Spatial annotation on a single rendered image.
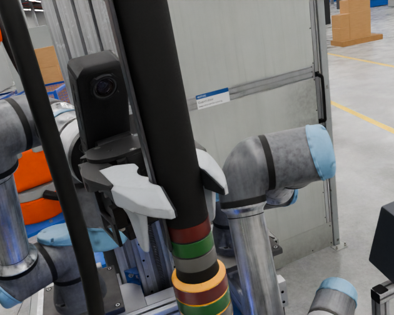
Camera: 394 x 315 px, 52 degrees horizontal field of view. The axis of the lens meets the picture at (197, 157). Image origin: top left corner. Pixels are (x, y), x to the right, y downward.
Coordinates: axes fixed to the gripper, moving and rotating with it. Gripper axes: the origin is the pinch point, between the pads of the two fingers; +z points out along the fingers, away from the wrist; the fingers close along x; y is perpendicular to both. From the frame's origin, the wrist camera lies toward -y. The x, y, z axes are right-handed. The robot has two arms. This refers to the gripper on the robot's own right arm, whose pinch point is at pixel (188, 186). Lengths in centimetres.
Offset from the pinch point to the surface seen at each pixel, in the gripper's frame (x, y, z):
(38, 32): -202, -23, -1055
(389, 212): -63, 40, -28
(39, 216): -18, 155, -383
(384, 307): -59, 64, -27
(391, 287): -61, 59, -27
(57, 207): -36, 154, -385
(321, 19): -181, 8, -151
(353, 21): -991, 104, -766
